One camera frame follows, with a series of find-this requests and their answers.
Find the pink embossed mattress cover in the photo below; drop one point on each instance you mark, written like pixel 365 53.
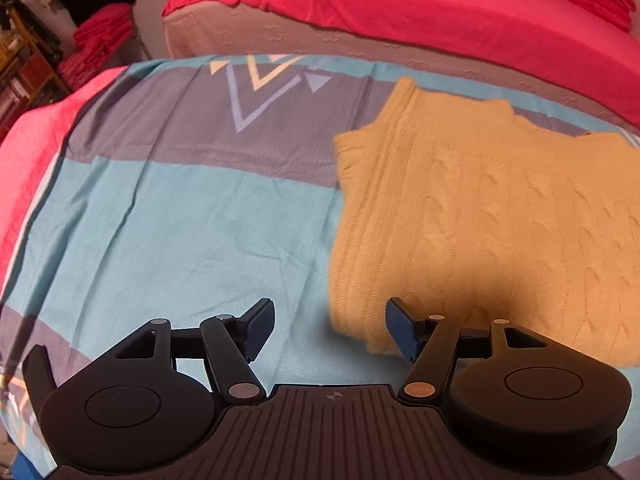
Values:
pixel 300 40

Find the red bed sheet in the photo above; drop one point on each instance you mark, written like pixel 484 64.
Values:
pixel 400 10

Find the blue grey striped blanket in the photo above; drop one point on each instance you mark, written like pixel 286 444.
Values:
pixel 175 210

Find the wooden shelf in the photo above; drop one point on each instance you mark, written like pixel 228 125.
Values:
pixel 25 75

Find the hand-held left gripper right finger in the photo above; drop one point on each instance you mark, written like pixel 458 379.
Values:
pixel 402 327

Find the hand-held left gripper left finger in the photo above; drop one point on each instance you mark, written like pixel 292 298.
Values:
pixel 260 327

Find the pile of red folded cloth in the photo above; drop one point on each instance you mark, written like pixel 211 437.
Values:
pixel 97 45

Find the blue object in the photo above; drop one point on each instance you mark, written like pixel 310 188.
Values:
pixel 30 467

